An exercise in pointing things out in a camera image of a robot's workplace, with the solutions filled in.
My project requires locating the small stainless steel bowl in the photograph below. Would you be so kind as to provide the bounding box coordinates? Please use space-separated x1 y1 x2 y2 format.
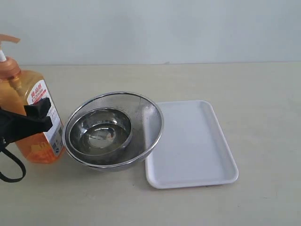
68 107 133 158

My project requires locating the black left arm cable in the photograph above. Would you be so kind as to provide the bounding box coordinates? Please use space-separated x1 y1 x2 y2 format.
0 137 26 183

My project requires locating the white foam tray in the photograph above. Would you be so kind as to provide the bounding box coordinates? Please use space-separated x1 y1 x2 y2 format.
145 100 238 189

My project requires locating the steel mesh colander bowl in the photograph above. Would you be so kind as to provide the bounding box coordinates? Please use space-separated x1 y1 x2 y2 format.
62 92 164 172

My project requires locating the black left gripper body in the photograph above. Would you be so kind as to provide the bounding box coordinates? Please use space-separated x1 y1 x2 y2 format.
0 109 41 147

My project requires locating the orange pump soap bottle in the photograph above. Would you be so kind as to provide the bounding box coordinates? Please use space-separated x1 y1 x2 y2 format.
0 34 66 165

